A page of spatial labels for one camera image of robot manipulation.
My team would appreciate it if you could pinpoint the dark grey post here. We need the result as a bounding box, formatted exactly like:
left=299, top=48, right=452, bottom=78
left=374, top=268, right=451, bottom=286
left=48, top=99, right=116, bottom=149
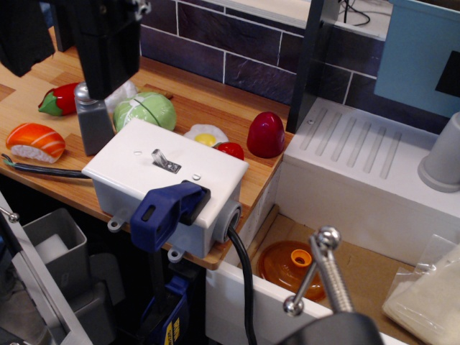
left=286, top=0, right=340, bottom=134

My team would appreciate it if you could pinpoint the green cabbage toy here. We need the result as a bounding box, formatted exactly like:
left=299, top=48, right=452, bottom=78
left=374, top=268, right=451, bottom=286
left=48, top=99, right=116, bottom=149
left=113, top=92, right=177, bottom=132

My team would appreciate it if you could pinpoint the clear plastic bag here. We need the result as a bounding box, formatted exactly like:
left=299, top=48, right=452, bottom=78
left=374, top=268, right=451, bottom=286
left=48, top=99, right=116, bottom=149
left=382, top=235, right=459, bottom=344

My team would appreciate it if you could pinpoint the white toy sink unit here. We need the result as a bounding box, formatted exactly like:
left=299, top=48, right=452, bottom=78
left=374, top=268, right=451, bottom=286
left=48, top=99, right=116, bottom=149
left=204, top=96, right=460, bottom=345

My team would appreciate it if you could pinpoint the grey storage bin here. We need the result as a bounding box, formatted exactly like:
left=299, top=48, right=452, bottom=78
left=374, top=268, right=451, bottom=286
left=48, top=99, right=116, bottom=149
left=24, top=208, right=91, bottom=298

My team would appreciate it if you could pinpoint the white light switch box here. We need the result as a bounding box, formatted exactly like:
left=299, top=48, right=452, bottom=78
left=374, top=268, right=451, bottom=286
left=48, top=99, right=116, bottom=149
left=82, top=119, right=249, bottom=259

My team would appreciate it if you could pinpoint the small red strawberry toy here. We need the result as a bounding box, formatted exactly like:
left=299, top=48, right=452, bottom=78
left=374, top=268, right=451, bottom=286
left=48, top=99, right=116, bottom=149
left=213, top=142, right=244, bottom=160

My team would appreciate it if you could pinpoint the dark red egg toy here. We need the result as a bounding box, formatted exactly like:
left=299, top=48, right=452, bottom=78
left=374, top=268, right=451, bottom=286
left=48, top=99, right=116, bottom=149
left=247, top=111, right=285, bottom=158

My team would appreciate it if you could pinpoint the blue bar clamp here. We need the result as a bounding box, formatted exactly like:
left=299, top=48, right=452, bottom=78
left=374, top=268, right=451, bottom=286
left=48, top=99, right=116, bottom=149
left=130, top=180, right=211, bottom=344

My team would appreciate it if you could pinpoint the orange pot lid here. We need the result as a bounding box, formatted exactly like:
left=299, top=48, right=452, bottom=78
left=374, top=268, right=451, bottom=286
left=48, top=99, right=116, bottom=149
left=257, top=241, right=313, bottom=293

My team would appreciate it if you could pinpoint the grey cup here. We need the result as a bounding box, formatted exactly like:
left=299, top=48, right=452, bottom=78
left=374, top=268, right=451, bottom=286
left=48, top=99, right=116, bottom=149
left=418, top=112, right=459, bottom=193

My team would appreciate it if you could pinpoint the blue toy cabinet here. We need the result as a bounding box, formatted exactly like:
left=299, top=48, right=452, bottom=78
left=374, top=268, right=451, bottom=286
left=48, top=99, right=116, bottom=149
left=374, top=1, right=459, bottom=118

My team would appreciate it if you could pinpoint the grey salt shaker toy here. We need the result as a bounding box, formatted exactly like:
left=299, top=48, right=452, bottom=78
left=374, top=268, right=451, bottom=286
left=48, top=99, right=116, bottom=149
left=74, top=81, right=114, bottom=156

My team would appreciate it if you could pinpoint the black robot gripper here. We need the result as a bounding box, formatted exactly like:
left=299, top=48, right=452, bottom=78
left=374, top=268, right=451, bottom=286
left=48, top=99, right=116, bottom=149
left=1, top=0, right=151, bottom=100

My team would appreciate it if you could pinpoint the fried egg toy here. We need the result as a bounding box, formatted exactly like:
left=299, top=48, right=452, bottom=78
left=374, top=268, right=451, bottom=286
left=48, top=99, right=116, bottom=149
left=184, top=124, right=229, bottom=147

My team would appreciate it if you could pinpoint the salmon sushi toy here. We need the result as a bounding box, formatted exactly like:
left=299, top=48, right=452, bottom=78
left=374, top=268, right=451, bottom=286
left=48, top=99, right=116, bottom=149
left=6, top=123, right=66, bottom=163

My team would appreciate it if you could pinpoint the chrome toy faucet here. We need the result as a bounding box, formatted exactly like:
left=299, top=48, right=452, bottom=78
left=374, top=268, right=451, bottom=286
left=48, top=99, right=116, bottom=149
left=283, top=226, right=355, bottom=317

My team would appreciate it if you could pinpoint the red pepper toy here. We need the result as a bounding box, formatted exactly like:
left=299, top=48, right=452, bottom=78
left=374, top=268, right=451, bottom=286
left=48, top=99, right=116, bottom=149
left=38, top=83, right=79, bottom=117

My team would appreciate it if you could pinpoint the grey toggle switch lever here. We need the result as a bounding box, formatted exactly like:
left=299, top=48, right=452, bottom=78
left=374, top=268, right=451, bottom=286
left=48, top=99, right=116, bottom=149
left=151, top=149, right=181, bottom=174

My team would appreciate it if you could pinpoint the black power cable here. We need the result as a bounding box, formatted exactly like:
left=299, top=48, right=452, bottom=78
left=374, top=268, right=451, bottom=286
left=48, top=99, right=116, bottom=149
left=226, top=227, right=258, bottom=345

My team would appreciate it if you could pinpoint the thin black wire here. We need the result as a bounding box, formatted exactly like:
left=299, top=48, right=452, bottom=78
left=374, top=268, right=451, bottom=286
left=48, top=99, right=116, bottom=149
left=1, top=153, right=92, bottom=180

